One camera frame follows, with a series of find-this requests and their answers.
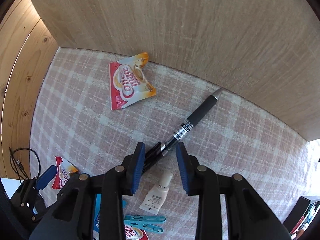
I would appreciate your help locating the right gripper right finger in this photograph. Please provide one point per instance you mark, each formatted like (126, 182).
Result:
(248, 216)

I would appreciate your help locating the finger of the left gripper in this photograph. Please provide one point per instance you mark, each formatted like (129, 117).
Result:
(45, 178)

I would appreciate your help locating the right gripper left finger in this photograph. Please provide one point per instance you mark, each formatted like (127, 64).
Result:
(72, 215)

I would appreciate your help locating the coffee mate sachet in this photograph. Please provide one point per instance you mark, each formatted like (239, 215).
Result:
(64, 171)
(133, 233)
(128, 83)

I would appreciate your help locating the blue plastic package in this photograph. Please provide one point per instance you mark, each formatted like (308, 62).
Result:
(96, 219)

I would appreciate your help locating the teal clothespin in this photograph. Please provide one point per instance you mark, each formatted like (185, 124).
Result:
(147, 223)

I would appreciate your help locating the white cream tube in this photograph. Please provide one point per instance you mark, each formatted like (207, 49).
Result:
(156, 197)

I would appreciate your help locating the black gel pen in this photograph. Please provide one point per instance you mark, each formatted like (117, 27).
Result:
(161, 149)

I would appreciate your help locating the black storage box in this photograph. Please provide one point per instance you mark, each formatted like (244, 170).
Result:
(303, 221)

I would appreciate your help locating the pine plank side board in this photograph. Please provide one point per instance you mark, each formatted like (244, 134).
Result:
(27, 49)

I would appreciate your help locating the light oak back board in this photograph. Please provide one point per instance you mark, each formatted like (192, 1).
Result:
(266, 51)

